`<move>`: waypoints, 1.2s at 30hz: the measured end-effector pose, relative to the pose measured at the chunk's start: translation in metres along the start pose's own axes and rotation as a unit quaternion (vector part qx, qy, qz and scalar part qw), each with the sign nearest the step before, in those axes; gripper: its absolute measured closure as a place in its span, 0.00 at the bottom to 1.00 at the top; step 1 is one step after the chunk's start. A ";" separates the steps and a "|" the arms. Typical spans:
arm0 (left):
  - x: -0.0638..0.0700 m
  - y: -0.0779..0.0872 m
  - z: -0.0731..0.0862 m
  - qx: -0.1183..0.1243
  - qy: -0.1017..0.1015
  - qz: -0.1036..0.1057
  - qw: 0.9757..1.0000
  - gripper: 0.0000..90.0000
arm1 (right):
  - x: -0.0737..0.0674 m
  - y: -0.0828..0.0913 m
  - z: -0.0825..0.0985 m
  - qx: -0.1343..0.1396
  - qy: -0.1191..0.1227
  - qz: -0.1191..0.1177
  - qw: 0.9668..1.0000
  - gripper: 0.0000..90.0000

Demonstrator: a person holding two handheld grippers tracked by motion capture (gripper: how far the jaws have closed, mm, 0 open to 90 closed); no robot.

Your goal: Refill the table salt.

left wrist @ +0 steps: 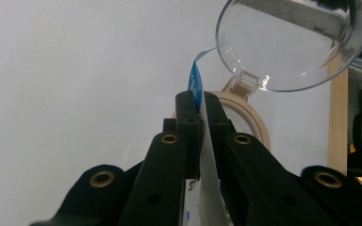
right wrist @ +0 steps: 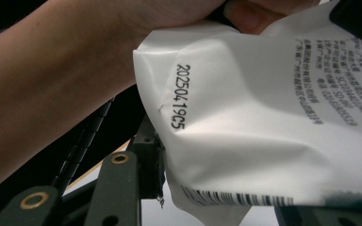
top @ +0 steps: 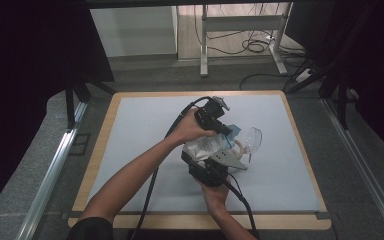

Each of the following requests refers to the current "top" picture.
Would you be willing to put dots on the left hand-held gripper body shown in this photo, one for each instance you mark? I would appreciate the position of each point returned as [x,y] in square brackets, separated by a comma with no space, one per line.
[210,115]

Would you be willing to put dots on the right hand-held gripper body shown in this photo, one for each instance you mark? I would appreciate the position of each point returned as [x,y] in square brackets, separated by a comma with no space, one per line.
[210,173]

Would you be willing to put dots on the clear plastic water bottle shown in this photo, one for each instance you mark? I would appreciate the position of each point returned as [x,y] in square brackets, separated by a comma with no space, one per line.
[206,146]

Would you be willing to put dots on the person's right hand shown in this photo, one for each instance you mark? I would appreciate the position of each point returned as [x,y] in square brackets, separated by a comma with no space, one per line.
[216,196]

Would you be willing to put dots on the person's left hand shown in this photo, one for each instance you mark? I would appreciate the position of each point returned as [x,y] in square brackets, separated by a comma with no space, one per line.
[188,130]

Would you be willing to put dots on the wooden table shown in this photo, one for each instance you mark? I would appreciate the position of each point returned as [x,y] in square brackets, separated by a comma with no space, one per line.
[186,222]

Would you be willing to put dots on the grey table mat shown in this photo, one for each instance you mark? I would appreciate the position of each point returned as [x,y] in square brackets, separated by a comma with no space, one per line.
[130,133]

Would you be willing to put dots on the white power strip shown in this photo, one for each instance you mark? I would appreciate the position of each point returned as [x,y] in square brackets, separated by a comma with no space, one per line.
[302,76]

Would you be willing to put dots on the white cabinet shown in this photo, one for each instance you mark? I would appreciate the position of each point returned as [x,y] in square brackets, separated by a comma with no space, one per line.
[133,30]

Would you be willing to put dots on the person's black sleeve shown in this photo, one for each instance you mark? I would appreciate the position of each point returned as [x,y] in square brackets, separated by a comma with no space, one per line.
[91,230]

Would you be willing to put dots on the black stand legs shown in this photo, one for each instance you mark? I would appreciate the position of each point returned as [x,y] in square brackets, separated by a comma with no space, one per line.
[341,100]
[69,103]

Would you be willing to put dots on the black curtain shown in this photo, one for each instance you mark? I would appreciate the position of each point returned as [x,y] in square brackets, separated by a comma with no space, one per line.
[30,66]
[373,66]

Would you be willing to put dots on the white metal desk frame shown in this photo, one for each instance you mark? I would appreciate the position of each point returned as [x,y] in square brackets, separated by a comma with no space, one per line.
[243,22]

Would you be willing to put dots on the black floor bracket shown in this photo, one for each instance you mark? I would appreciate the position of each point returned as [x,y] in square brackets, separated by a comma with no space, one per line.
[80,144]

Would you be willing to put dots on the aluminium rail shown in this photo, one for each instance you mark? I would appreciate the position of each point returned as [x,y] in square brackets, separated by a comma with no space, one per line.
[51,173]
[363,166]

